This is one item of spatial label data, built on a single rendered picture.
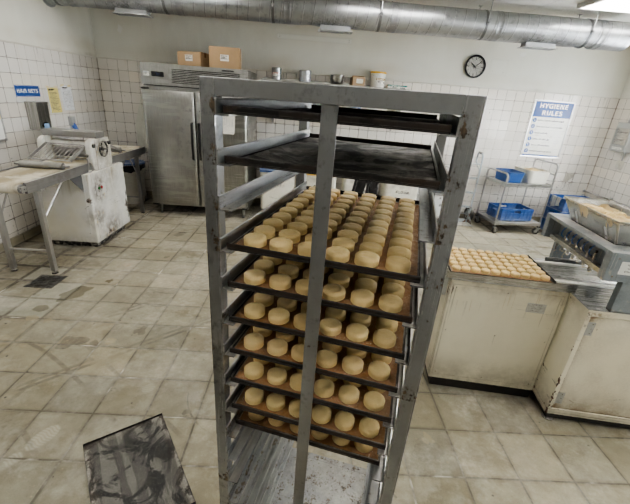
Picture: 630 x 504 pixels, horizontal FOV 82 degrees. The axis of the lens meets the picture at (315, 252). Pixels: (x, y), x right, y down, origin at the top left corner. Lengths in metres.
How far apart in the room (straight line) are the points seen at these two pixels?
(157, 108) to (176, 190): 1.12
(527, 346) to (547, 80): 5.15
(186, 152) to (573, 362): 4.93
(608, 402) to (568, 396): 0.23
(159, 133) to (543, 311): 4.94
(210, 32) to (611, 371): 6.04
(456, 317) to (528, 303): 0.42
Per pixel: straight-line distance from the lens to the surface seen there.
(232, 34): 6.37
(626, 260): 2.44
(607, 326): 2.62
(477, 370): 2.79
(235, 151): 0.80
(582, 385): 2.82
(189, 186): 5.72
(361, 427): 1.01
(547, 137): 7.31
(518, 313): 2.60
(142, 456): 2.35
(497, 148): 6.96
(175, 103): 5.60
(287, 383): 0.98
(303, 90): 0.66
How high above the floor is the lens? 1.80
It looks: 23 degrees down
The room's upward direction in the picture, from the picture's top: 4 degrees clockwise
